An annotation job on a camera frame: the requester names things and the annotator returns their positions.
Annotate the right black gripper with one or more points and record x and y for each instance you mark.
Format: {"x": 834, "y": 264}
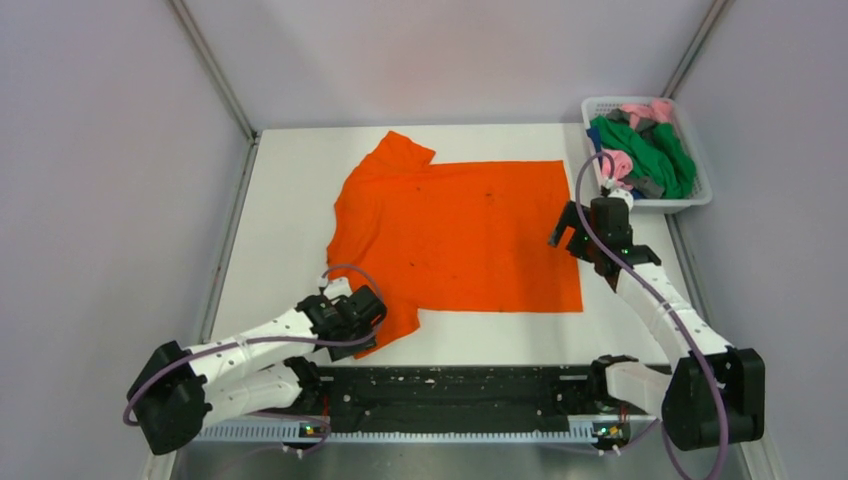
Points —
{"x": 567, "y": 219}

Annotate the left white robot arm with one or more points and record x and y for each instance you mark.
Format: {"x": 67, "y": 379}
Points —
{"x": 182, "y": 390}

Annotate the grey slotted cable duct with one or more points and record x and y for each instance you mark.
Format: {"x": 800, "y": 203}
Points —
{"x": 258, "y": 431}

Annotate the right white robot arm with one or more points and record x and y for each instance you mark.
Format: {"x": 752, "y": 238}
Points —
{"x": 714, "y": 392}

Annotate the blue t-shirt in basket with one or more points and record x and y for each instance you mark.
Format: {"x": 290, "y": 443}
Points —
{"x": 619, "y": 193}

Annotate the green t-shirt in basket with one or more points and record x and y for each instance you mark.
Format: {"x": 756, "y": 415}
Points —
{"x": 679, "y": 168}

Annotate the orange t-shirt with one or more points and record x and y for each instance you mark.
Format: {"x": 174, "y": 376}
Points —
{"x": 457, "y": 237}

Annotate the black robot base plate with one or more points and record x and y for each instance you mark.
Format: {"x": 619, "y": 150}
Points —
{"x": 454, "y": 399}

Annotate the grey t-shirt in basket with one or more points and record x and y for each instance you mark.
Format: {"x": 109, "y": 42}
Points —
{"x": 633, "y": 133}

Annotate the pink t-shirt in basket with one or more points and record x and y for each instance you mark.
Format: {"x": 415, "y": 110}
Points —
{"x": 658, "y": 110}

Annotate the white plastic laundry basket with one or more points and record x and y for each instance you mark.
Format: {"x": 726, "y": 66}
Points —
{"x": 702, "y": 193}

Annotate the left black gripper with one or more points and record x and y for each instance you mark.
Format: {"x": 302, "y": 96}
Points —
{"x": 347, "y": 350}

